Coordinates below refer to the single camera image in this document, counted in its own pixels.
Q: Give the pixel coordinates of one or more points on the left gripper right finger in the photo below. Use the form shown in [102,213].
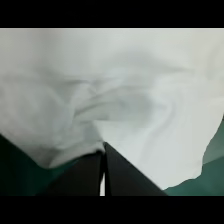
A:
[126,176]

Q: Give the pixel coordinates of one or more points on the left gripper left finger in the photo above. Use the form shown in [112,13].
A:
[85,176]

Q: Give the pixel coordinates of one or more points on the white garment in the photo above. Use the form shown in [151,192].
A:
[133,83]

